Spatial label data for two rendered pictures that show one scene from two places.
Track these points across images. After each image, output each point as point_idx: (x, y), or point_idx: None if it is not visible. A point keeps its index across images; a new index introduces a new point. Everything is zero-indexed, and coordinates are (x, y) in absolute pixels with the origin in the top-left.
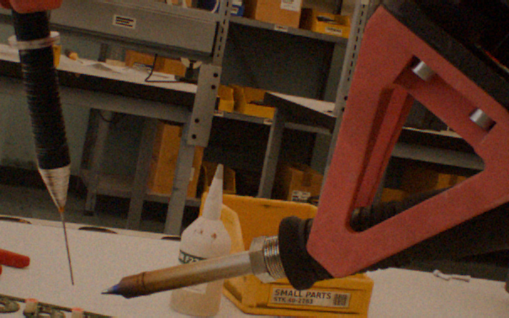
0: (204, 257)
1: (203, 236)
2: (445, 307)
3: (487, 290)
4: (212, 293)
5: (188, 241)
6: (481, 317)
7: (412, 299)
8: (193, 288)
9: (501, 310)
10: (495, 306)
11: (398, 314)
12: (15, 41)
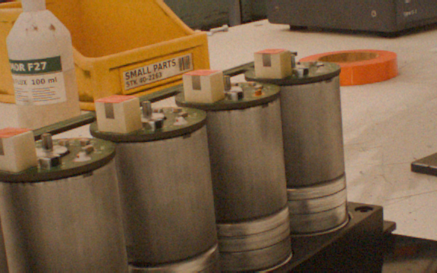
0: (51, 55)
1: (40, 32)
2: (245, 49)
3: (249, 31)
4: (73, 96)
5: (23, 45)
6: (281, 45)
7: (213, 54)
8: (51, 99)
9: (284, 37)
10: (275, 36)
11: (223, 65)
12: None
